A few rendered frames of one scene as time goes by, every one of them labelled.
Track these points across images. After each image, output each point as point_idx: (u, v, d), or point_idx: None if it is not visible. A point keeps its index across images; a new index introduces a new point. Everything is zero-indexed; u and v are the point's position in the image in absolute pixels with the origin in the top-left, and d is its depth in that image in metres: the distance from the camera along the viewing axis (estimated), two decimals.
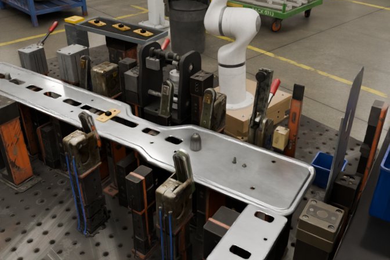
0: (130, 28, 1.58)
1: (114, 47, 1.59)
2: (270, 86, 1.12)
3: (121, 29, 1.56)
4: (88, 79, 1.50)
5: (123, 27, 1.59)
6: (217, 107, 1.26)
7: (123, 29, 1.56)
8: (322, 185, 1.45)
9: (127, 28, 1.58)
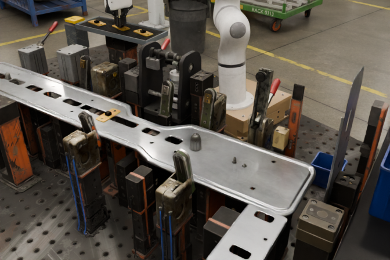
0: (130, 28, 1.58)
1: (114, 47, 1.59)
2: (270, 86, 1.12)
3: (121, 29, 1.56)
4: (88, 79, 1.50)
5: (123, 27, 1.59)
6: (217, 107, 1.26)
7: (123, 29, 1.56)
8: (322, 185, 1.45)
9: (127, 28, 1.58)
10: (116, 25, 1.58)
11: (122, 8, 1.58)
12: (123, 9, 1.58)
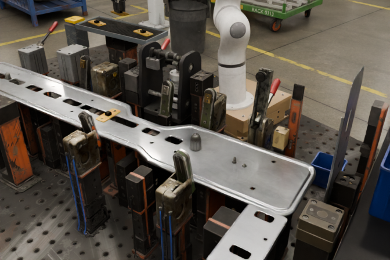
0: (129, 14, 1.55)
1: (114, 47, 1.59)
2: (270, 86, 1.12)
3: (119, 15, 1.53)
4: (88, 79, 1.50)
5: (122, 13, 1.56)
6: (217, 107, 1.26)
7: (122, 15, 1.53)
8: (322, 185, 1.45)
9: (126, 13, 1.55)
10: (115, 11, 1.56)
11: None
12: None
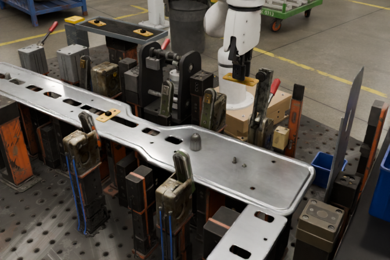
0: (259, 80, 0.96)
1: (114, 47, 1.59)
2: (270, 86, 1.12)
3: (248, 85, 0.94)
4: (88, 79, 1.50)
5: (246, 79, 0.96)
6: (217, 107, 1.26)
7: (252, 84, 0.94)
8: (322, 185, 1.45)
9: (253, 79, 0.96)
10: (236, 78, 0.95)
11: None
12: None
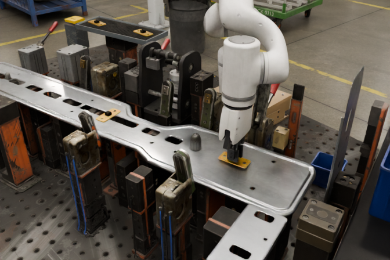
0: (251, 161, 1.08)
1: (114, 47, 1.59)
2: (270, 86, 1.12)
3: (241, 166, 1.06)
4: (88, 79, 1.50)
5: (239, 159, 1.08)
6: (217, 107, 1.26)
7: (245, 166, 1.06)
8: (322, 185, 1.45)
9: (245, 160, 1.08)
10: (230, 159, 1.07)
11: None
12: None
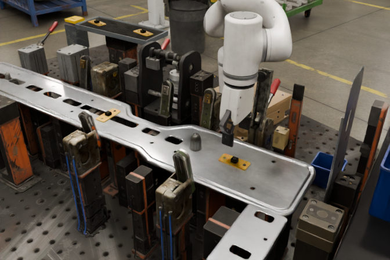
0: (250, 163, 1.08)
1: (114, 47, 1.59)
2: (270, 86, 1.12)
3: (241, 169, 1.06)
4: (88, 79, 1.50)
5: (239, 162, 1.09)
6: (217, 107, 1.26)
7: (245, 168, 1.06)
8: (322, 185, 1.45)
9: (245, 162, 1.09)
10: (225, 144, 1.02)
11: None
12: None
